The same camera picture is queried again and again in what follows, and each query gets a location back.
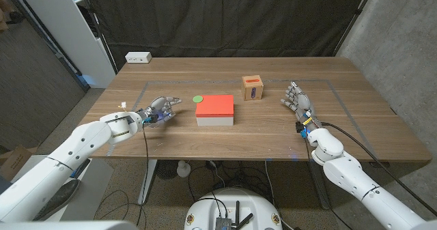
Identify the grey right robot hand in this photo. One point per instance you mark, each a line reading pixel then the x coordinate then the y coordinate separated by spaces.
pixel 302 103

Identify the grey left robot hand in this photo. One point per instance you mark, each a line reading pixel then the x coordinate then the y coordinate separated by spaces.
pixel 160 110

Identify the green round coin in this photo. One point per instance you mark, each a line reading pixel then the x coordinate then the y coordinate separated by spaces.
pixel 197 99

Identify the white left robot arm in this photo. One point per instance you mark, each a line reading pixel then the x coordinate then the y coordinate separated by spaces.
pixel 68 155

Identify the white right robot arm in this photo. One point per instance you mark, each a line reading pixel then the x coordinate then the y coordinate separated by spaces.
pixel 348 175

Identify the wooden coin slot box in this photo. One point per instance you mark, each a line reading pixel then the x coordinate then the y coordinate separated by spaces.
pixel 252 88

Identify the red and white box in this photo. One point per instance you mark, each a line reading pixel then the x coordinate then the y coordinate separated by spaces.
pixel 215 107

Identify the white power outlet box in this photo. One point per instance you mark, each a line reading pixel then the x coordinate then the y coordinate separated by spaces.
pixel 138 57

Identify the cardboard box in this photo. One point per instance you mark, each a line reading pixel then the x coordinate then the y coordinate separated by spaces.
pixel 15 161

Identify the small black fan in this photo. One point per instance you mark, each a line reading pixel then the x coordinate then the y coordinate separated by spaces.
pixel 166 169

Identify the white table leg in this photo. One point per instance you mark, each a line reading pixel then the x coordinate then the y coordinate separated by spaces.
pixel 148 182

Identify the grey table leg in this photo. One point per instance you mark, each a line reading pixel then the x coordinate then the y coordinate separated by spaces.
pixel 319 185

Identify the black backdrop stand pole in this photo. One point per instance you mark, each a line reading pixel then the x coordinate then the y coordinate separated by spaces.
pixel 353 15
pixel 99 25

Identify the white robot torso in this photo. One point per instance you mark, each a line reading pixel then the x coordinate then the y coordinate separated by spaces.
pixel 232 206

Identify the white cabinet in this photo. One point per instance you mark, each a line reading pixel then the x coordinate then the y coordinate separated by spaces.
pixel 68 25

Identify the black antenna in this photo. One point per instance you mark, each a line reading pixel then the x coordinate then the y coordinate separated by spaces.
pixel 246 220
pixel 237 213

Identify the grey radio module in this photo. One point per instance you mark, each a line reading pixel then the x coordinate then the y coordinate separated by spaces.
pixel 223 224

